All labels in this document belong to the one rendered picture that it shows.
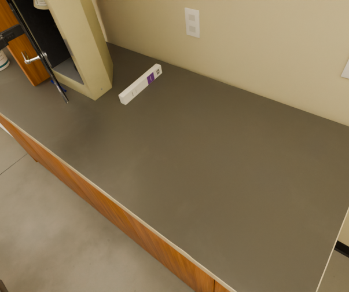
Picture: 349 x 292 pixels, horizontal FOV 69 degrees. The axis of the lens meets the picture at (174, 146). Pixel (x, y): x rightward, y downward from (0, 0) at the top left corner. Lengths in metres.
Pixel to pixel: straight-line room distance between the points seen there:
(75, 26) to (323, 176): 1.00
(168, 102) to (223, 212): 0.54
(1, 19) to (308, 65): 1.23
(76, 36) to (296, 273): 1.05
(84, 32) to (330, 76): 0.91
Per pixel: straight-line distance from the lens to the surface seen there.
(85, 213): 2.02
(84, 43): 1.13
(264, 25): 1.03
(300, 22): 0.99
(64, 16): 1.07
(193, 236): 0.77
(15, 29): 1.07
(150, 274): 1.74
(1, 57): 1.76
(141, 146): 0.96
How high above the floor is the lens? 1.67
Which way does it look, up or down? 50 degrees down
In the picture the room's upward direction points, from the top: 10 degrees counter-clockwise
